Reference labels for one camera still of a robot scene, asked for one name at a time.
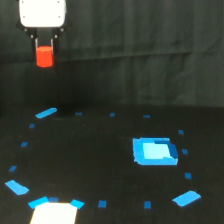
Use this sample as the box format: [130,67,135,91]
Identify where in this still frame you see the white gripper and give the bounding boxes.
[16,0,72,56]

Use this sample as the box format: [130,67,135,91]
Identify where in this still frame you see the red hexagonal block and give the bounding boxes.
[36,46,54,68]

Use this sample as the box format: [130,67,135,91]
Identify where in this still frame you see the blue tape strip far left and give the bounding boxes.
[35,108,57,119]

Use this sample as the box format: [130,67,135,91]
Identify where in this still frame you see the black curtain backdrop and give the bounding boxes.
[0,0,224,107]

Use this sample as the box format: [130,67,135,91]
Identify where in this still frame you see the blue square tape target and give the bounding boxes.
[132,138,179,166]

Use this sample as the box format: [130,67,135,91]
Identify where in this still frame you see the blue tape strip near left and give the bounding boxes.
[5,180,29,195]

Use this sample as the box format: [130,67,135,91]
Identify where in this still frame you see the blue tape strip bottom left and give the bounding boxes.
[28,196,49,209]

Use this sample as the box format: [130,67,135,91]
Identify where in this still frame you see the blue tape strip beside paper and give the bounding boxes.
[70,199,85,209]

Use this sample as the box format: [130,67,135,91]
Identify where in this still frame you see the white paper sheet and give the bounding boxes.
[30,203,77,224]

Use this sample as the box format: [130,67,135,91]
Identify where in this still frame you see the blue tape strip near right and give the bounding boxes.
[173,190,201,207]

